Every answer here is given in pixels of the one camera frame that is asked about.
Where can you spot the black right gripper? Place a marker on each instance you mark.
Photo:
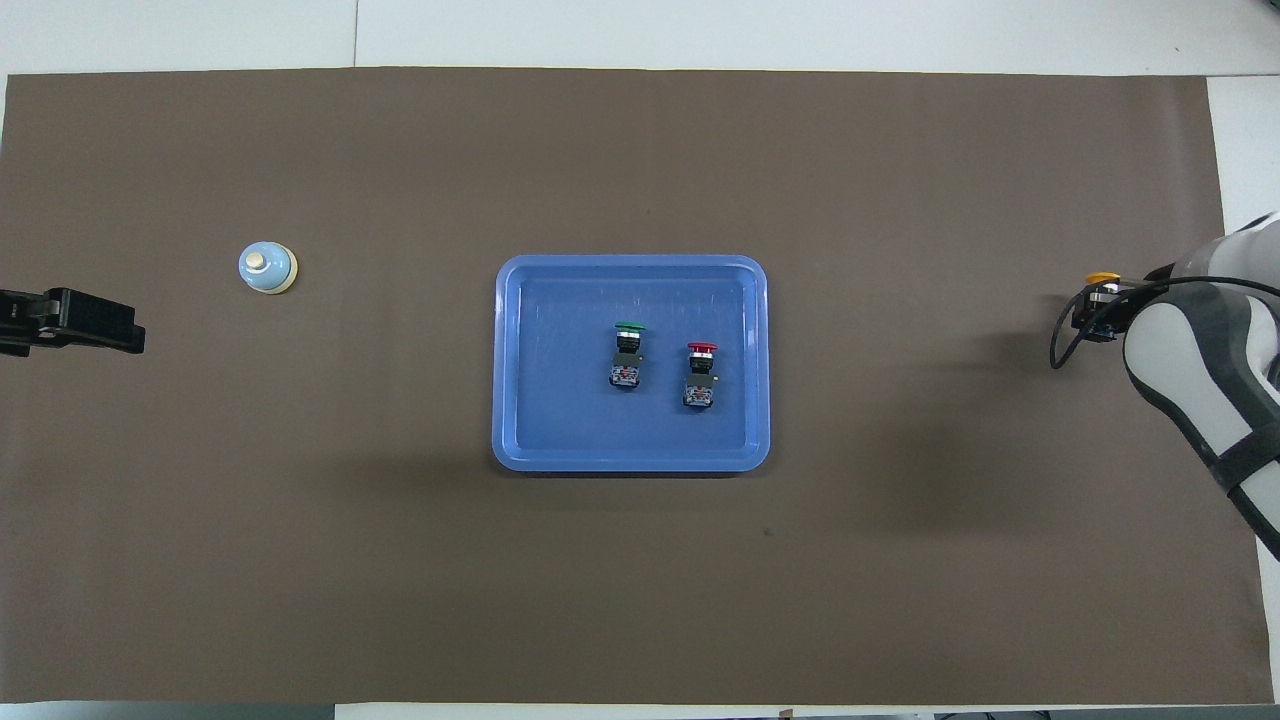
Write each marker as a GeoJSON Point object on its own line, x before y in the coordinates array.
{"type": "Point", "coordinates": [1160, 273]}

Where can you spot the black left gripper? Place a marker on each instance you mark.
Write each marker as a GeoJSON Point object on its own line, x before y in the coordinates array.
{"type": "Point", "coordinates": [20, 320]}

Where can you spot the yellow push button switch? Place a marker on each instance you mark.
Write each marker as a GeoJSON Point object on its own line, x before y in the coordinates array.
{"type": "Point", "coordinates": [1102, 278]}

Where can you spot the light blue desk bell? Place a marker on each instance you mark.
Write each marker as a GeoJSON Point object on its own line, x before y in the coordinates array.
{"type": "Point", "coordinates": [265, 268]}

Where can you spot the red push button switch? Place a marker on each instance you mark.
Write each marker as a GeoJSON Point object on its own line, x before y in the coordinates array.
{"type": "Point", "coordinates": [700, 372]}

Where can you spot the green push button switch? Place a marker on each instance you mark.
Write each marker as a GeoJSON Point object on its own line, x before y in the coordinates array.
{"type": "Point", "coordinates": [628, 350]}

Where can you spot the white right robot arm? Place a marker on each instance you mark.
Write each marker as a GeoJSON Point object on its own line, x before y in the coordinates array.
{"type": "Point", "coordinates": [1210, 370]}

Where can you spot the blue plastic tray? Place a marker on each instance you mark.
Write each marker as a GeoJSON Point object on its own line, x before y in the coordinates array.
{"type": "Point", "coordinates": [560, 420]}

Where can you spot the brown paper mat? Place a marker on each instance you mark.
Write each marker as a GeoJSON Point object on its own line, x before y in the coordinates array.
{"type": "Point", "coordinates": [640, 580]}

